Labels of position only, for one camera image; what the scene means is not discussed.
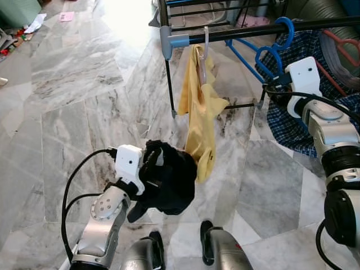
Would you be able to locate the yellow shirt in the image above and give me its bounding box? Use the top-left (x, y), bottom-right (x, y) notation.
top-left (178, 44), bottom-right (230, 184)

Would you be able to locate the blue plaid shirt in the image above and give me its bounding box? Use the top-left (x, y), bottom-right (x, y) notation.
top-left (256, 28), bottom-right (360, 158)

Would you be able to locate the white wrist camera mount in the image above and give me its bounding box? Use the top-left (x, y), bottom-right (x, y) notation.
top-left (284, 56), bottom-right (323, 119)
top-left (114, 145), bottom-right (144, 195)

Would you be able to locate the white crumpled paper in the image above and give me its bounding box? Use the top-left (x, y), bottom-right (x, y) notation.
top-left (24, 13), bottom-right (47, 33)

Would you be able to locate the robot left leg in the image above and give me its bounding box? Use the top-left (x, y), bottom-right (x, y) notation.
top-left (120, 231), bottom-right (165, 270)

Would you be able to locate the robot leg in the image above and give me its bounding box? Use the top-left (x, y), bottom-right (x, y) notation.
top-left (200, 220), bottom-right (254, 270)
top-left (120, 231), bottom-right (165, 270)

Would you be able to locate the green cabinet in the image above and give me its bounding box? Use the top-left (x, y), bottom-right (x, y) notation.
top-left (0, 0), bottom-right (43, 28)

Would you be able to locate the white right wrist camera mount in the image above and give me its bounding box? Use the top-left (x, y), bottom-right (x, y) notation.
top-left (284, 56), bottom-right (323, 119)

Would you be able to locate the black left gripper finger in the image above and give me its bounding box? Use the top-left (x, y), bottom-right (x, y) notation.
top-left (145, 141), bottom-right (164, 169)

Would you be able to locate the navy garment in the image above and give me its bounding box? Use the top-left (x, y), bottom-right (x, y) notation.
top-left (127, 141), bottom-right (197, 224)

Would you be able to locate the light purple cloth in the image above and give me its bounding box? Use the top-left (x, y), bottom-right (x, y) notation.
top-left (236, 14), bottom-right (271, 28)

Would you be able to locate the robot right leg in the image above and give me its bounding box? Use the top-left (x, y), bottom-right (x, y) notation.
top-left (200, 220), bottom-right (254, 270)

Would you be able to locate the coral plastic hanger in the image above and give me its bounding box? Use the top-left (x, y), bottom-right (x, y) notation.
top-left (315, 28), bottom-right (360, 96)

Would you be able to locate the black metal clothes rack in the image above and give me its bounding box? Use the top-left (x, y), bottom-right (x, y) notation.
top-left (149, 0), bottom-right (360, 116)

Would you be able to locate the blue plastic hanger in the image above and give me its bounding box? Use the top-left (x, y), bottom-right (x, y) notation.
top-left (225, 16), bottom-right (296, 86)

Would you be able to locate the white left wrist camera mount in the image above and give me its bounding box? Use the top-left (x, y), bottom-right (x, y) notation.
top-left (114, 145), bottom-right (144, 195)

